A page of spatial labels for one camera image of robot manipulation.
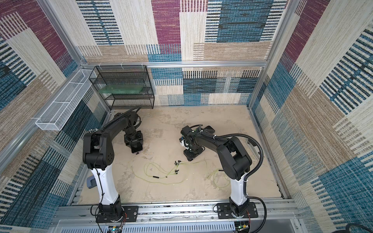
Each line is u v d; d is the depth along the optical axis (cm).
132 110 76
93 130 85
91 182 82
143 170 89
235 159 50
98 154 55
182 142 87
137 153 92
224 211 74
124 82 108
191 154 81
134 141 87
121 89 93
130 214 73
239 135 49
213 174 87
